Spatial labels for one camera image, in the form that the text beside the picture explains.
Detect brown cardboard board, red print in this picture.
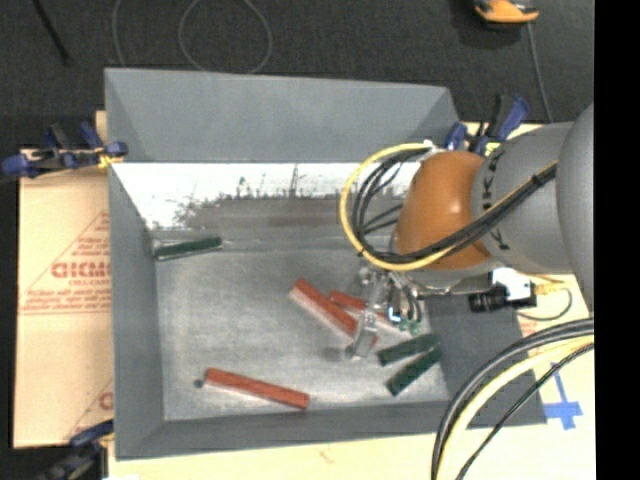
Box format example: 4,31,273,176
12,110,117,450

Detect black cylinder on white bracket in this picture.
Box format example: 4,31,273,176
468,267,539,314

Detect dark green flat block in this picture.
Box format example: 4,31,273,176
375,332,443,368
151,235,224,262
384,347,444,398

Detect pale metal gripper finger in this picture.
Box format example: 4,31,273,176
362,316,380,360
345,312,369,362

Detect grey metal bin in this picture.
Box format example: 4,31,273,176
103,67,547,459

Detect red-brown flat block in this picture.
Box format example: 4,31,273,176
328,289,402,335
288,277,380,349
201,367,312,412

